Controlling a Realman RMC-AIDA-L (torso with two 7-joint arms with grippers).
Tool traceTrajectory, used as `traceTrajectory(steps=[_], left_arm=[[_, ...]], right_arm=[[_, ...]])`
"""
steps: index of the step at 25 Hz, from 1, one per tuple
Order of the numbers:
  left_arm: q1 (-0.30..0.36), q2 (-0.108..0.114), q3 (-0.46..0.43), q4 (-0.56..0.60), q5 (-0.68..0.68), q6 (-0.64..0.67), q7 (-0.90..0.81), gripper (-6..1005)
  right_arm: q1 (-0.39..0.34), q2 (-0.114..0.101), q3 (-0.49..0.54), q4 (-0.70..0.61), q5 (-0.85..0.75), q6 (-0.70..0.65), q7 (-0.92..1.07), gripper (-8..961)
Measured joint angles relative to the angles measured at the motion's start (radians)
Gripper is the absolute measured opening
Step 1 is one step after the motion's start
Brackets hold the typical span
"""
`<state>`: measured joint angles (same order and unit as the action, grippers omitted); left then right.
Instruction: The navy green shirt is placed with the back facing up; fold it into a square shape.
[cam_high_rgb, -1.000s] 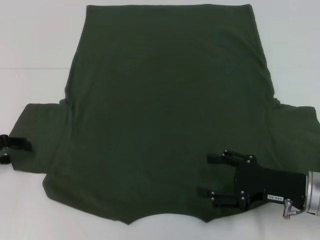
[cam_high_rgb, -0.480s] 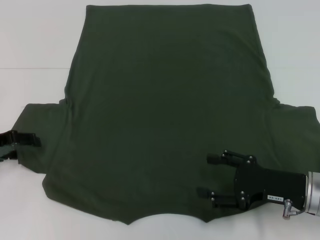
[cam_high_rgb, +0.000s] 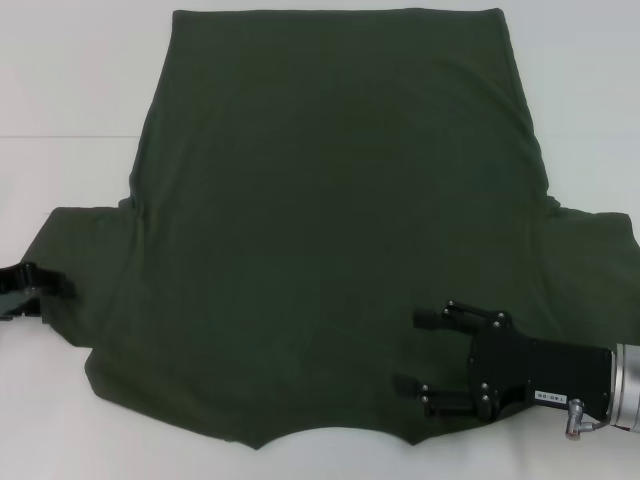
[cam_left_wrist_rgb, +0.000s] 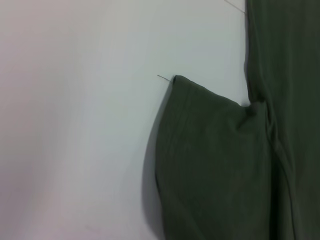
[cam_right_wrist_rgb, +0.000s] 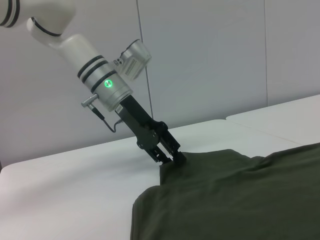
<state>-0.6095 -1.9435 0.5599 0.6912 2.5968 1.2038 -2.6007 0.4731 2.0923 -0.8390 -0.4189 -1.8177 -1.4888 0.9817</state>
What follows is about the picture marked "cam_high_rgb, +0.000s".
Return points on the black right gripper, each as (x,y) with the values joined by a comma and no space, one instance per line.
(550,372)

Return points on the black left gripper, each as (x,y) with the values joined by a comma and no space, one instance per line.
(17,295)

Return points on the dark green t-shirt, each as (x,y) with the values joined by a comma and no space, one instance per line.
(325,200)

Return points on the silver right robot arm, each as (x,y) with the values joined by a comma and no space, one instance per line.
(629,385)

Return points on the silver right wrist connector plug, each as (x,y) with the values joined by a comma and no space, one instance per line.
(576,415)

